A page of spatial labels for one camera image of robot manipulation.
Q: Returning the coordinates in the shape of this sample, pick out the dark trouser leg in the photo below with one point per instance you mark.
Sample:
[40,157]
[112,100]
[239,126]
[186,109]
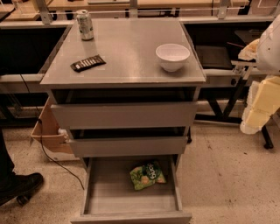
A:
[6,164]

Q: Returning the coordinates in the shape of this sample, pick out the grey middle drawer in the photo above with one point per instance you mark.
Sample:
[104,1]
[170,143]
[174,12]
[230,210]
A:
[87,143]

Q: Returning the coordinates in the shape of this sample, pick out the dark chocolate bar wrapper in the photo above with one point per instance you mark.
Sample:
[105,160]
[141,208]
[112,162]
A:
[87,63]

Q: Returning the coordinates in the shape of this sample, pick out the black table frame leg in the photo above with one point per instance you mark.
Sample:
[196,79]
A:
[223,99]

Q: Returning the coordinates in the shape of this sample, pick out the cardboard box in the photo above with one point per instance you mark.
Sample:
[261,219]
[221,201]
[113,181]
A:
[54,139]

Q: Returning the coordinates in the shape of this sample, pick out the silver green soda can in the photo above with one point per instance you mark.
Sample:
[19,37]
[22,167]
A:
[85,25]

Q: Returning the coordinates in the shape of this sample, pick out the grey drawer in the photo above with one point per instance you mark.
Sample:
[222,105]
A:
[125,115]
[110,197]
[87,143]

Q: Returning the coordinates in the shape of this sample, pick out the grey top drawer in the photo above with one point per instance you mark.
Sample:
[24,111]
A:
[125,115]

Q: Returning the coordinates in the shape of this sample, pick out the grey drawer cabinet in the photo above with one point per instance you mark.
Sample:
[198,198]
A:
[131,73]

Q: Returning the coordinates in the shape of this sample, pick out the grey bottom drawer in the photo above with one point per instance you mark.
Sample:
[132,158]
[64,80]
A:
[110,197]

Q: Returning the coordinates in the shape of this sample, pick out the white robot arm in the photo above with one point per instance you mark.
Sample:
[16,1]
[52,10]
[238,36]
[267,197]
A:
[266,53]

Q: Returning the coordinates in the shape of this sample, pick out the green rice chip bag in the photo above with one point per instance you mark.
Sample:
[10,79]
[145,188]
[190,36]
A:
[146,175]

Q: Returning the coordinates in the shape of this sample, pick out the white ceramic bowl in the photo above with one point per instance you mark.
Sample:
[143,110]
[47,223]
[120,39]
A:
[172,57]

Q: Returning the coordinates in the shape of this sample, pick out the black shoe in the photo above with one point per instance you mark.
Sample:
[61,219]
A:
[21,187]

